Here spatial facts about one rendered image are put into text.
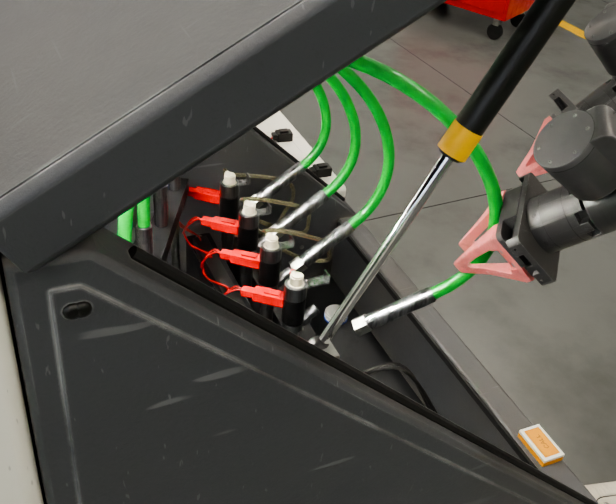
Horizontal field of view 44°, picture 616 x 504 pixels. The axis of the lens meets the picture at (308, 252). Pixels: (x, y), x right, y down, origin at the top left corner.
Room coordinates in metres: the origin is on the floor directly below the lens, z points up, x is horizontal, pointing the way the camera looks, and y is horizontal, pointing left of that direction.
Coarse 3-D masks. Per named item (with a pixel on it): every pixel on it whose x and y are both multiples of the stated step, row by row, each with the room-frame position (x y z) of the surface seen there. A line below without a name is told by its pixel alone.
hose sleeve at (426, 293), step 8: (424, 288) 0.66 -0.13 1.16; (408, 296) 0.65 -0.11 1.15; (416, 296) 0.65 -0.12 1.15; (424, 296) 0.65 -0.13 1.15; (432, 296) 0.64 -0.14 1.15; (392, 304) 0.65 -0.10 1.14; (400, 304) 0.65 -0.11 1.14; (408, 304) 0.64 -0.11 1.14; (416, 304) 0.64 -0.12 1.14; (424, 304) 0.64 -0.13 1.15; (376, 312) 0.65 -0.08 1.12; (384, 312) 0.64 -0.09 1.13; (392, 312) 0.64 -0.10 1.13; (400, 312) 0.64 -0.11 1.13; (408, 312) 0.64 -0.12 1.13; (368, 320) 0.64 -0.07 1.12; (376, 320) 0.64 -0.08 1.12; (384, 320) 0.64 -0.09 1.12
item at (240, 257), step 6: (222, 252) 0.79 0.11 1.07; (228, 252) 0.80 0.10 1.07; (234, 252) 0.79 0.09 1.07; (240, 252) 0.80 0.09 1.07; (246, 252) 0.79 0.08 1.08; (252, 252) 0.80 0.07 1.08; (222, 258) 0.79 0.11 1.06; (228, 258) 0.79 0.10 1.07; (234, 258) 0.79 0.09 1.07; (240, 258) 0.79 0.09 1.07; (246, 258) 0.79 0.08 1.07; (252, 258) 0.79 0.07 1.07; (258, 258) 0.79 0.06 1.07; (240, 264) 0.79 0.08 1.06; (246, 264) 0.78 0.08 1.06; (252, 264) 0.78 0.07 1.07; (258, 264) 0.78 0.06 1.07
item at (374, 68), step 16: (352, 64) 0.64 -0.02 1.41; (368, 64) 0.64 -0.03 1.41; (384, 64) 0.64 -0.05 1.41; (384, 80) 0.64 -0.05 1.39; (400, 80) 0.64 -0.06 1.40; (416, 96) 0.64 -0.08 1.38; (432, 96) 0.65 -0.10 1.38; (432, 112) 0.64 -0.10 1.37; (448, 112) 0.65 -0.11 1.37; (480, 160) 0.65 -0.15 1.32; (496, 176) 0.65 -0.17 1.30; (496, 192) 0.65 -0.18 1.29; (496, 208) 0.65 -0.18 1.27; (128, 224) 0.62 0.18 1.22; (128, 240) 0.62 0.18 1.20; (480, 256) 0.65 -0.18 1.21; (432, 288) 0.65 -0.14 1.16; (448, 288) 0.65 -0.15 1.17
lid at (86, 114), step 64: (0, 0) 0.42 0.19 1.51; (64, 0) 0.39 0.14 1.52; (128, 0) 0.36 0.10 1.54; (192, 0) 0.34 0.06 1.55; (256, 0) 0.32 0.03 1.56; (320, 0) 0.30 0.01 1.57; (384, 0) 0.32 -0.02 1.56; (0, 64) 0.35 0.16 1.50; (64, 64) 0.33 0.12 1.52; (128, 64) 0.31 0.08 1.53; (192, 64) 0.29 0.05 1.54; (256, 64) 0.29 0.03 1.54; (320, 64) 0.30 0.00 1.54; (0, 128) 0.29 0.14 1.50; (64, 128) 0.28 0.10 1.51; (128, 128) 0.27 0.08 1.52; (192, 128) 0.28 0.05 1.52; (0, 192) 0.25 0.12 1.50; (64, 192) 0.25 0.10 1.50; (128, 192) 0.27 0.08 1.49
